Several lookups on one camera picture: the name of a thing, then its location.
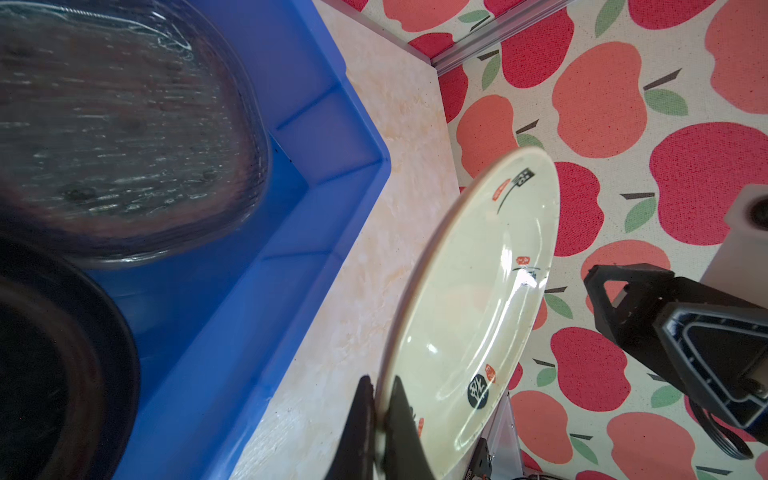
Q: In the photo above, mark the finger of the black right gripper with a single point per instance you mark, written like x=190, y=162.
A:
x=708, y=344

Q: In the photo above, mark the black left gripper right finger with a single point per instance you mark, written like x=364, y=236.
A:
x=404, y=457

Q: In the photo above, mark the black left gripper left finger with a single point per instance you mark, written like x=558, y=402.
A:
x=354, y=457

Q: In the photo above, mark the cream yellow plate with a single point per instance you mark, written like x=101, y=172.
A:
x=469, y=306

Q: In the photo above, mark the black plate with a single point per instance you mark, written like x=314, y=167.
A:
x=70, y=372

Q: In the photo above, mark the smoky glass plate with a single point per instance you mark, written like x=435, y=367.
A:
x=129, y=130

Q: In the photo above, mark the blue plastic bin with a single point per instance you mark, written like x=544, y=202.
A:
x=217, y=327

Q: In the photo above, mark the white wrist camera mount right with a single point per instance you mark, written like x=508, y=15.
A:
x=739, y=266

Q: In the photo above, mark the aluminium frame post right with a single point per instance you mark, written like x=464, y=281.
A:
x=497, y=30

